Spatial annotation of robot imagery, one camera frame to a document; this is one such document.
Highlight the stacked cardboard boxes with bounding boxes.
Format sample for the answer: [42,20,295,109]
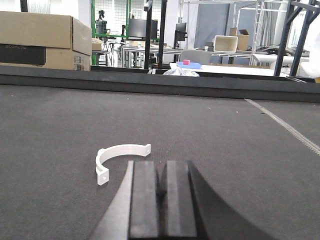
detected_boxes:
[0,11,92,71]

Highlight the black conveyor end rail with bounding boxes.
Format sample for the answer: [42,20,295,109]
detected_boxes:
[0,66,320,103]

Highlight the black computer monitor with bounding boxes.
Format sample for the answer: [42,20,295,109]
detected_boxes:
[128,18,158,39]

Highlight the shallow blue tray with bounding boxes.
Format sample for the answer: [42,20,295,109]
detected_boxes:
[176,61,202,70]

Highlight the crumpled clear plastic bag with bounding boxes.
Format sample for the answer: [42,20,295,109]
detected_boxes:
[163,67,200,77]

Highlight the small pink cube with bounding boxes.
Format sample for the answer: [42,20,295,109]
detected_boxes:
[183,59,190,65]

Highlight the white PVC pipe clamp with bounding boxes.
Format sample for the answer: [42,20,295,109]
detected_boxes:
[95,143,151,186]

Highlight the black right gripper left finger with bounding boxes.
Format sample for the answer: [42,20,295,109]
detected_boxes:
[89,160,160,240]

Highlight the white open bin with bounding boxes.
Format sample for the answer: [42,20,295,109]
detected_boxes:
[213,35,238,53]

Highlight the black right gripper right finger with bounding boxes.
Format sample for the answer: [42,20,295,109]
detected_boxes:
[160,160,273,240]

